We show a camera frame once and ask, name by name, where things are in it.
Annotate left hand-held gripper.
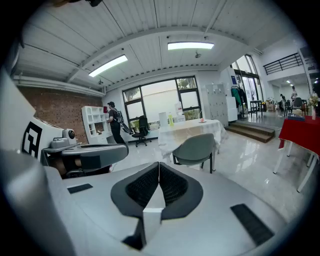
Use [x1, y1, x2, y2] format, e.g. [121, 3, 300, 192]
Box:
[21, 116, 130, 180]

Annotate white water dispenser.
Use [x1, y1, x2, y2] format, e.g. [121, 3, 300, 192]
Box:
[174, 101, 187, 123]

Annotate small black table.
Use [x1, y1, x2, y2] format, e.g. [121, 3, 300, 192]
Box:
[249, 99, 264, 118]

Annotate white cabinet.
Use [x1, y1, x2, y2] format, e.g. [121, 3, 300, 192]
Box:
[226, 96, 238, 123]

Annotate clothes rack with garments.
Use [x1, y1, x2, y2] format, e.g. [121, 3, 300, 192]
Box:
[230, 85, 249, 120]

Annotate grey metal lockers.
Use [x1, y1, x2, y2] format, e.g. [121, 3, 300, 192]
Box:
[201, 83, 230, 128]

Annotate person's left hand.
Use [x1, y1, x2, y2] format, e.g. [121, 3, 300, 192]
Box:
[55, 157, 83, 177]

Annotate beige checkered floral tablecloth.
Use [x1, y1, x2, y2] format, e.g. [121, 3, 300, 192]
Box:
[157, 119, 229, 160]

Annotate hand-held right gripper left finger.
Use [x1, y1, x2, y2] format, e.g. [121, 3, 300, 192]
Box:
[62, 161, 160, 256]

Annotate flower vase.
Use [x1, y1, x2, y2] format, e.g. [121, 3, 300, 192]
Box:
[307, 92, 320, 121]

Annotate wooden step platform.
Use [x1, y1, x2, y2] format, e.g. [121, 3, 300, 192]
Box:
[224, 121, 276, 144]

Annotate black railing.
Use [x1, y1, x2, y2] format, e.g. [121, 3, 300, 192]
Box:
[262, 52, 304, 76]

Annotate blue book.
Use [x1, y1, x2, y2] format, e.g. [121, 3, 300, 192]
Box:
[287, 112, 306, 123]

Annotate white shelf desk unit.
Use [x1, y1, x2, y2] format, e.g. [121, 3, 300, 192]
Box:
[81, 105, 114, 145]

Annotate large black-framed window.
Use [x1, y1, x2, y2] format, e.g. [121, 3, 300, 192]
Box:
[121, 75, 203, 131]

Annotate table with checked tablecloth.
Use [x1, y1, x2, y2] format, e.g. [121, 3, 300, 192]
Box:
[157, 119, 229, 162]

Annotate grey armchair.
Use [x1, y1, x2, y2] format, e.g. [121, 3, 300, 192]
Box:
[172, 133, 216, 175]

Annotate black office chair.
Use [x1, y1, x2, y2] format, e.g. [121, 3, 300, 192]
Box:
[131, 115, 153, 148]

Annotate long ceiling light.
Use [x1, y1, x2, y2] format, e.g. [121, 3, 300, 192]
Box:
[88, 54, 129, 78]
[167, 41, 215, 51]

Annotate white cylindrical appliance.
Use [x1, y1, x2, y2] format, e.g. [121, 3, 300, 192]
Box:
[158, 111, 169, 128]

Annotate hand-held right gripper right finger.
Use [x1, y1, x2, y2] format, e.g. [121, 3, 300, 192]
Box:
[142, 161, 288, 256]

